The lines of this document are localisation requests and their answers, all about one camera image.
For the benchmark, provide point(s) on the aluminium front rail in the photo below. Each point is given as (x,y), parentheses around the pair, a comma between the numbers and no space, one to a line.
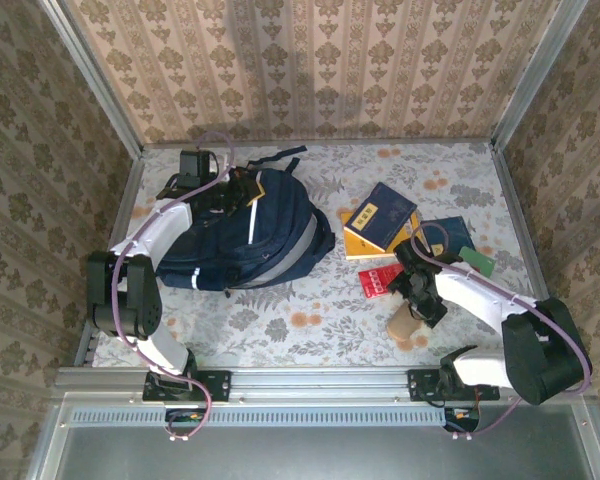
(320,382)

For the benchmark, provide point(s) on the tan fabric pouch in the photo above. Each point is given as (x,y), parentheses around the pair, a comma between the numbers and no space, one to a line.
(400,327)

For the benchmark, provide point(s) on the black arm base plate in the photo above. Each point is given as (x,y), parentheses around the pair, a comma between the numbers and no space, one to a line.
(420,385)
(220,385)

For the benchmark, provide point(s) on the floral print tablecloth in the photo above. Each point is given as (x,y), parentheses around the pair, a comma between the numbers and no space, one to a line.
(305,325)

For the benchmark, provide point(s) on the aluminium side rail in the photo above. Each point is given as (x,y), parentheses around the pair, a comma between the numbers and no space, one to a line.
(530,250)
(121,215)

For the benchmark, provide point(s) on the green card with house print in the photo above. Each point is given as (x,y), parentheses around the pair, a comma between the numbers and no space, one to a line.
(480,262)

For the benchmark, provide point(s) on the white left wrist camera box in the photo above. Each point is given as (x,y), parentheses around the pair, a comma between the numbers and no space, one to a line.
(220,167)

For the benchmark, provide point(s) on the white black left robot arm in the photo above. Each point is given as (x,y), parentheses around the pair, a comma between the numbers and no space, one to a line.
(155,230)

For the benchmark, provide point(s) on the navy blue backpack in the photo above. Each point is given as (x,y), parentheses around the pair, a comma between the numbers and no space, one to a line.
(280,225)

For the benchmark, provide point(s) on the yellow paperback book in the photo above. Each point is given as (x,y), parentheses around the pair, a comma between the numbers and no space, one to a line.
(362,250)

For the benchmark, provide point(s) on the red package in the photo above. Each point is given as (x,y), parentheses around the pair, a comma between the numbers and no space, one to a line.
(375,282)

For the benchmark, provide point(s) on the aluminium back rail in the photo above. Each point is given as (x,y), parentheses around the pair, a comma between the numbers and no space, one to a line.
(355,144)

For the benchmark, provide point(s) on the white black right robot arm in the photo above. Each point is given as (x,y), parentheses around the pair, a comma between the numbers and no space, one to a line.
(480,300)

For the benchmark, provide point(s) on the blue thread-bound book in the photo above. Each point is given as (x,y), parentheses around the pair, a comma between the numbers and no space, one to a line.
(387,210)
(455,232)

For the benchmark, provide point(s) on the aluminium frame post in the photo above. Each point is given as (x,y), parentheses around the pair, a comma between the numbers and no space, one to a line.
(94,75)
(540,75)

